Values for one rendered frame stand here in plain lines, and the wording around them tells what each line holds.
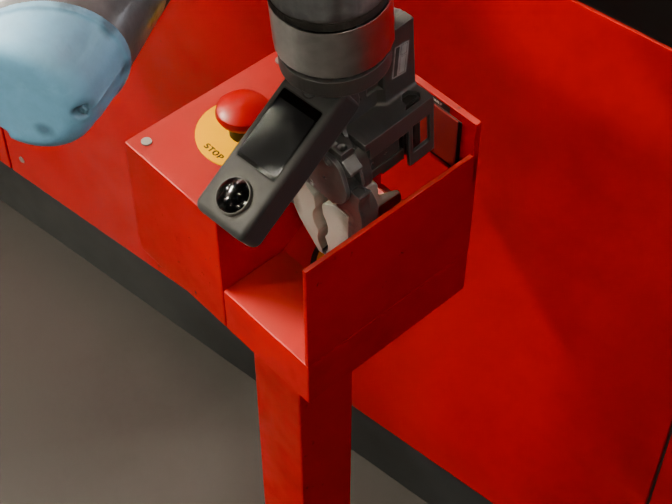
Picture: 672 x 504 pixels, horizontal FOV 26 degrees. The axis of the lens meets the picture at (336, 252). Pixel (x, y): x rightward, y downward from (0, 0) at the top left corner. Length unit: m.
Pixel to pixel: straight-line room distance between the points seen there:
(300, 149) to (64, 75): 0.22
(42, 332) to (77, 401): 0.12
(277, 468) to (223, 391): 0.54
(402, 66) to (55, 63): 0.29
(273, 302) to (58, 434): 0.84
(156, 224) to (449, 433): 0.62
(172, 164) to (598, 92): 0.33
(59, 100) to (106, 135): 1.02
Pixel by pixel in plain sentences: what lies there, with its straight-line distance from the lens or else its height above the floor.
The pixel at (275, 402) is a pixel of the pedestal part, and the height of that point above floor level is 0.50.
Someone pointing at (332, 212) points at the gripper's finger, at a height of 0.80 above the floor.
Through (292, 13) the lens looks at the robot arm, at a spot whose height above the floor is 0.99.
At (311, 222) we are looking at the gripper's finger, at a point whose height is 0.77.
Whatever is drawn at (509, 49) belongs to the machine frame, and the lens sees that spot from 1.18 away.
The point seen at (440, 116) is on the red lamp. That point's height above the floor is 0.83.
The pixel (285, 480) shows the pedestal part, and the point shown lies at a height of 0.39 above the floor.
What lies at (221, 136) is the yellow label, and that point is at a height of 0.78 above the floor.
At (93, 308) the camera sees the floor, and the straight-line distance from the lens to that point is 1.97.
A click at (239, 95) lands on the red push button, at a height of 0.81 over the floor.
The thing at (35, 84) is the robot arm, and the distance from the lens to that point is 0.73.
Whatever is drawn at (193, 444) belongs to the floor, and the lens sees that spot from 1.83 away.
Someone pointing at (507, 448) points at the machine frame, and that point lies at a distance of 1.56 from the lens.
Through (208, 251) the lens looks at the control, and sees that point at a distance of 1.04.
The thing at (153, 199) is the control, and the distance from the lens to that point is 1.08.
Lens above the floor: 1.53
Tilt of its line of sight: 50 degrees down
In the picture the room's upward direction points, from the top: straight up
